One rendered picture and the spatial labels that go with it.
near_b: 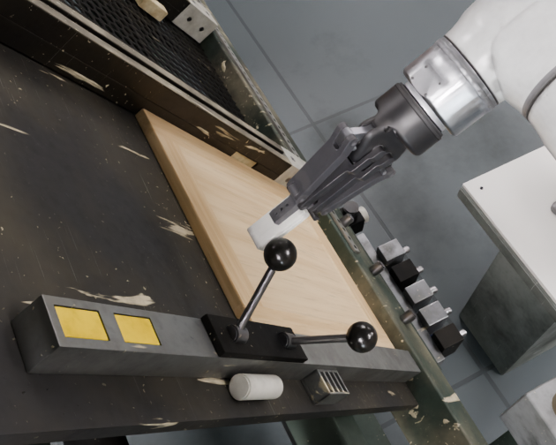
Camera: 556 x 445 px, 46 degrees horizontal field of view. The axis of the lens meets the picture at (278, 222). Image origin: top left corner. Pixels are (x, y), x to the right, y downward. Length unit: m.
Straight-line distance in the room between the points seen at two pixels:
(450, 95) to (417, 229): 1.92
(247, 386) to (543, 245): 1.13
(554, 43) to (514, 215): 1.14
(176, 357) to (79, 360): 0.12
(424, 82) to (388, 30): 2.55
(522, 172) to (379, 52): 1.42
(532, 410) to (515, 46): 0.89
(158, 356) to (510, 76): 0.42
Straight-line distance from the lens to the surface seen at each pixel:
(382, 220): 2.57
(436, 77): 0.68
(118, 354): 0.60
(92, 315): 0.59
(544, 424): 1.40
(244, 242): 1.05
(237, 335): 0.74
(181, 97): 1.11
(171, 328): 0.67
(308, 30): 3.18
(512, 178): 1.83
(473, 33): 0.68
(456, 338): 1.57
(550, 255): 1.74
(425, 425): 1.38
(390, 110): 0.68
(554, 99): 0.64
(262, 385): 0.78
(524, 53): 0.66
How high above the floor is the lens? 2.19
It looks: 60 degrees down
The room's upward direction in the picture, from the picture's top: straight up
